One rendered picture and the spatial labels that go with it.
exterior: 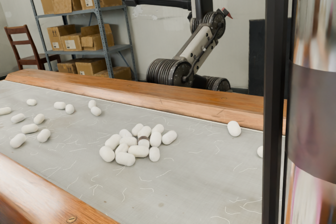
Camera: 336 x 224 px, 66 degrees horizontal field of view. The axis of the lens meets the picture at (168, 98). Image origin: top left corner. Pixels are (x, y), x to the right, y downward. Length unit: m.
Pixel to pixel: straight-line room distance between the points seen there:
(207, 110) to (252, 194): 0.24
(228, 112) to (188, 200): 0.24
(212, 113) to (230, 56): 2.04
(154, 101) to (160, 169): 0.26
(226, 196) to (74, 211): 0.19
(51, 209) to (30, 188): 0.07
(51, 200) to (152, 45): 2.69
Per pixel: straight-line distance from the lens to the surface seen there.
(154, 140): 0.47
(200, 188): 0.38
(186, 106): 0.59
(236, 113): 0.54
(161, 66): 0.88
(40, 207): 0.38
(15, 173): 0.48
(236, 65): 2.58
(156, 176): 0.41
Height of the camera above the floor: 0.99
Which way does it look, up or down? 20 degrees down
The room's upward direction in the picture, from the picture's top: 7 degrees counter-clockwise
